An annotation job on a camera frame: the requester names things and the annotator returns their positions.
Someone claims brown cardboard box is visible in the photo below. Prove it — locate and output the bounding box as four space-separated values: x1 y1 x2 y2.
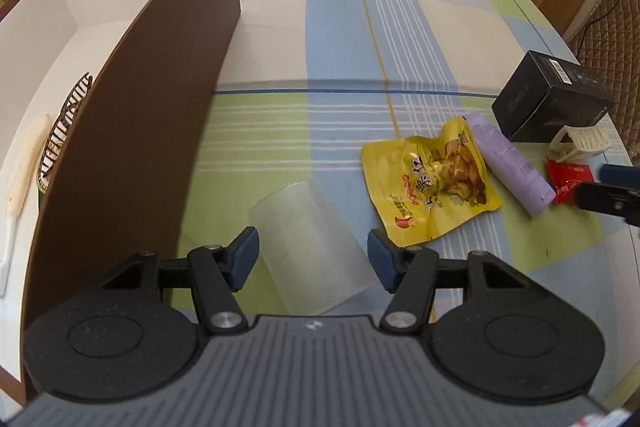
0 0 242 408

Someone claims yellow snack packet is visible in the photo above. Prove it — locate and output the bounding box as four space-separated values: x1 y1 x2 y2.
361 117 503 245

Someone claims cream toothbrush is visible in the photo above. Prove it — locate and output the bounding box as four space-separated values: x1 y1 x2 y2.
0 112 52 295

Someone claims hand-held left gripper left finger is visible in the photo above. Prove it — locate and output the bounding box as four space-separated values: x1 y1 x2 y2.
100 227 260 335

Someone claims red packet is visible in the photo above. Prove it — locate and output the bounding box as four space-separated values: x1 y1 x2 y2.
545 158 596 206

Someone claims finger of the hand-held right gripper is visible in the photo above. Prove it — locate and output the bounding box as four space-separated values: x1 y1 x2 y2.
574 181 640 228
599 163 640 185

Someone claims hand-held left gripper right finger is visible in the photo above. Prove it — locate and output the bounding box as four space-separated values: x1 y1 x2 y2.
367 229 531 334

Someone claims white hair clip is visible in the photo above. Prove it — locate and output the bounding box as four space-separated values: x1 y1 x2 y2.
548 124 613 168

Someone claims chair with brown quilted cover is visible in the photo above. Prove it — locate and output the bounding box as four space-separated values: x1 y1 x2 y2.
565 0 640 158

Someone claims clear plastic cup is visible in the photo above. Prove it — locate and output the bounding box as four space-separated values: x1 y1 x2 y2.
248 179 383 315

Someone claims black striped round item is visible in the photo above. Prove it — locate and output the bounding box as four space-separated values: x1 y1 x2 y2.
37 72 94 195

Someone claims black product box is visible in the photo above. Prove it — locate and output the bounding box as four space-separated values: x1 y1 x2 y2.
491 50 617 144

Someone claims checked cloth desktop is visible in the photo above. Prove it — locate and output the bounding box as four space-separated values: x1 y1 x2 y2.
175 0 640 408

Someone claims purple tube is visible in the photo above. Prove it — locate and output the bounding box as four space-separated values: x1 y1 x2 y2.
465 113 557 217

